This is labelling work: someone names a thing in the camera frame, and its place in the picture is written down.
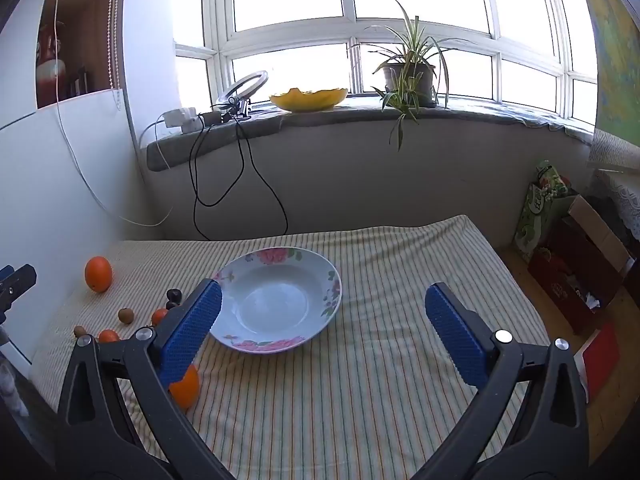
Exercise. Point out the black power adapter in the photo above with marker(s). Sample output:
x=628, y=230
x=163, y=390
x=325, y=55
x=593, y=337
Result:
x=214, y=117

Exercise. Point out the small tangerine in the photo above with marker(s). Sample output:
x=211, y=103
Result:
x=108, y=336
x=160, y=316

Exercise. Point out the potted spider plant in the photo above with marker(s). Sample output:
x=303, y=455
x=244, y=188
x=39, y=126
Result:
x=407, y=77

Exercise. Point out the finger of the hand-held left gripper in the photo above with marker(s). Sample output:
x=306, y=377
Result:
x=20, y=282
x=5, y=272

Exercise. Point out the large orange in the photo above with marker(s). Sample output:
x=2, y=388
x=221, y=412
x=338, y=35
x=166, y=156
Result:
x=187, y=390
x=98, y=274

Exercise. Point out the grey windowsill mat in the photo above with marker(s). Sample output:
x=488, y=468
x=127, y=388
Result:
x=260, y=122

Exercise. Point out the green bag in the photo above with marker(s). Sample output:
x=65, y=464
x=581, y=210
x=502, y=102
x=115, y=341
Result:
x=537, y=210

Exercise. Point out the white lace cloth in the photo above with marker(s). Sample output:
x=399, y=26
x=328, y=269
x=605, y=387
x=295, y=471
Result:
x=620, y=185

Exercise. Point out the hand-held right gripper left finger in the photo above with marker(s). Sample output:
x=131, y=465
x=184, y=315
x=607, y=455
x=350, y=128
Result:
x=195, y=330

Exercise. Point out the yellow bowl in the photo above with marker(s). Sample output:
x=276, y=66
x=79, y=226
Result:
x=307, y=101

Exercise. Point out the white floral plate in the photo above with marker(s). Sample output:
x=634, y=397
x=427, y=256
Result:
x=270, y=305

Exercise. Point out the white power adapter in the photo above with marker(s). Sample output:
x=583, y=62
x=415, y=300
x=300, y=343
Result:
x=180, y=117

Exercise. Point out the small brown kiwi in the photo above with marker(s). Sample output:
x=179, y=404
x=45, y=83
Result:
x=126, y=315
x=79, y=331

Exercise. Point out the wooden shelf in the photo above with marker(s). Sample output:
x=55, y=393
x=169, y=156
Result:
x=90, y=35

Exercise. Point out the flat red box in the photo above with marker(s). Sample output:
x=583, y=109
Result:
x=602, y=360

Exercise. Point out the striped cloth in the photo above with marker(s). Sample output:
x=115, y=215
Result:
x=350, y=385

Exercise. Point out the wall poster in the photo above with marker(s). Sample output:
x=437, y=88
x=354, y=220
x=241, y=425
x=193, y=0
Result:
x=617, y=60

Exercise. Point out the dark red cardboard box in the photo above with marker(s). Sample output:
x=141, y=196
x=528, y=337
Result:
x=565, y=280

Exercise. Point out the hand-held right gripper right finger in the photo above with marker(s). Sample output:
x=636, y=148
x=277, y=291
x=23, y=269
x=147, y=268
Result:
x=455, y=335

